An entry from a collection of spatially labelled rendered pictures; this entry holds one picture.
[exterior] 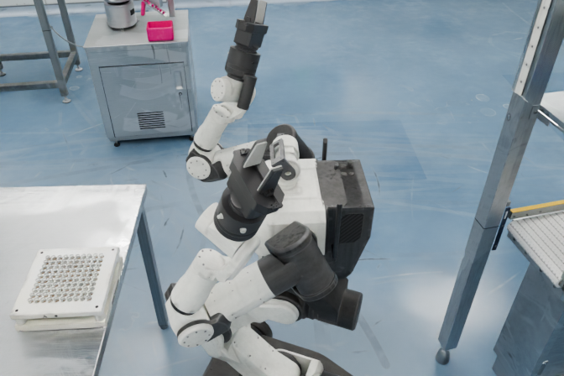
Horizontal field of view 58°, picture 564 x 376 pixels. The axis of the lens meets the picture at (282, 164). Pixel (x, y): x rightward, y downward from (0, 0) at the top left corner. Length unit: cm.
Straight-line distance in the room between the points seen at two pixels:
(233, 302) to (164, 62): 240
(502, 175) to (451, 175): 176
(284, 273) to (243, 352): 79
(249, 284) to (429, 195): 226
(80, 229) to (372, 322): 140
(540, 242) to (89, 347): 139
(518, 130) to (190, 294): 106
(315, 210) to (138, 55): 231
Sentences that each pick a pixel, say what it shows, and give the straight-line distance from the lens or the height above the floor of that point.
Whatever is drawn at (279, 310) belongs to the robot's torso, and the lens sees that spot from 154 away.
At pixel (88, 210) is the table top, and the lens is 194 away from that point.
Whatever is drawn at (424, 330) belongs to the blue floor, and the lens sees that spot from 258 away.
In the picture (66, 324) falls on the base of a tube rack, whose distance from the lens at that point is 158.
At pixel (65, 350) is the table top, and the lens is 156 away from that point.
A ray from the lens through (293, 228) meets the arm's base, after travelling 118.
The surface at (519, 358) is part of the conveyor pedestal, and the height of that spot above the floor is 24.
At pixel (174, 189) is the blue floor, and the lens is 327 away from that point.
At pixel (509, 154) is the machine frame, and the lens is 170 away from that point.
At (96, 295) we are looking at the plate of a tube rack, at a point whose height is 89.
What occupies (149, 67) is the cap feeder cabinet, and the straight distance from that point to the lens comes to 339.
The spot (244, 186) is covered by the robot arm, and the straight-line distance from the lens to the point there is 84.
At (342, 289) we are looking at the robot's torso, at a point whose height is 85.
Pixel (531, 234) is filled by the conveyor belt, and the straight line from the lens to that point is 186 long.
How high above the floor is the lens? 203
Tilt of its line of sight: 37 degrees down
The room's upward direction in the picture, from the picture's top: straight up
